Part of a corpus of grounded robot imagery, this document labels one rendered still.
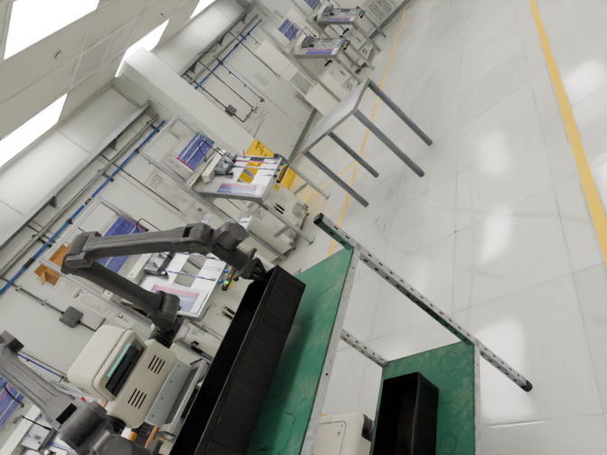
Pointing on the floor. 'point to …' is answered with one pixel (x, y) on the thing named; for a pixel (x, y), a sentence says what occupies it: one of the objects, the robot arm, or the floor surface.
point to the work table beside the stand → (349, 106)
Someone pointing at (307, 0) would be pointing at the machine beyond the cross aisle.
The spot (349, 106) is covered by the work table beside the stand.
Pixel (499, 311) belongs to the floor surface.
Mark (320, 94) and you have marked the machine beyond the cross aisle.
